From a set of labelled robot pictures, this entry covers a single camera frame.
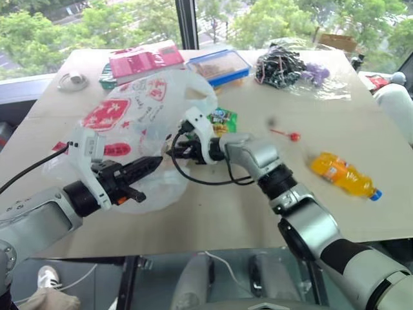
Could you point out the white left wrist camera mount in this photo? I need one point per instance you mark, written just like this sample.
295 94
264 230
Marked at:
88 151

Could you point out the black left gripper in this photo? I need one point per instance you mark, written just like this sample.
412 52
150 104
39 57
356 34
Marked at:
111 181

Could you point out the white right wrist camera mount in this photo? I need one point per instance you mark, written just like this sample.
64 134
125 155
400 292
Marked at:
201 129

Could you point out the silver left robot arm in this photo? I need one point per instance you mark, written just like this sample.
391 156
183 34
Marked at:
38 213

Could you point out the black table frame leg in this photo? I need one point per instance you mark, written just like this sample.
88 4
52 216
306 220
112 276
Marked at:
127 284

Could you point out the clear plastic bag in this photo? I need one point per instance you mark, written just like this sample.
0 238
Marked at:
335 87

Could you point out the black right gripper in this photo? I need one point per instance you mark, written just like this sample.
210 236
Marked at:
192 150

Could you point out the small black device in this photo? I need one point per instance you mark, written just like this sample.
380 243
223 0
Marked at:
358 62

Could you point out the pink book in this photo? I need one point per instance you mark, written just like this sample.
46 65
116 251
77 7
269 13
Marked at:
142 63

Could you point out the blue-rimmed clear food container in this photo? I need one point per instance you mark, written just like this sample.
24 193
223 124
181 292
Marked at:
219 66

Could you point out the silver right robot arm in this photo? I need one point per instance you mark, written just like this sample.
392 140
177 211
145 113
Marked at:
309 223

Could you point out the khaki trouser leg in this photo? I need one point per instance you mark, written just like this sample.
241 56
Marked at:
48 300

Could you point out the red lollipop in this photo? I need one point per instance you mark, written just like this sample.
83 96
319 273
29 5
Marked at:
293 137

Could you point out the purple plastic object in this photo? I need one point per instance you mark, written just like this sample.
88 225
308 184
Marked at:
314 73

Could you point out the grey ball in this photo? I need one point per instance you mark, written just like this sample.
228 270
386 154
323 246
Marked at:
399 78

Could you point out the white red-printed plastic bag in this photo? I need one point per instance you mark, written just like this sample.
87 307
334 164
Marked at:
129 109

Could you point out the grey rounded shape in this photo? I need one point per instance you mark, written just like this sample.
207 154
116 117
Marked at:
190 284

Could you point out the green snack packet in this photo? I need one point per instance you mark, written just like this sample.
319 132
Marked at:
224 121

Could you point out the orange soda bottle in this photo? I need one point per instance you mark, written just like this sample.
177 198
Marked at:
342 174

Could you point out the yellow object under container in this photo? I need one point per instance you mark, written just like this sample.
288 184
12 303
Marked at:
237 83

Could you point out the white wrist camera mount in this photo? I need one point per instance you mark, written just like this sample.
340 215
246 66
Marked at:
201 129
88 151

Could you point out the brown cardboard box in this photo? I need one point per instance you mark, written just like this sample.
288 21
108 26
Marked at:
337 41

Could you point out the white sneaker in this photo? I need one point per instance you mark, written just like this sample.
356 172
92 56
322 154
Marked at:
47 277

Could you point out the red packet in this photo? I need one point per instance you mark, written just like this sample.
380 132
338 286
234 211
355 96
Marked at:
377 82

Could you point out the white rounded object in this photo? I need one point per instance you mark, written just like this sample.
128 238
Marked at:
397 106

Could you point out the dark window frame post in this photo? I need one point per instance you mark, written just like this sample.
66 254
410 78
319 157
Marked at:
187 22

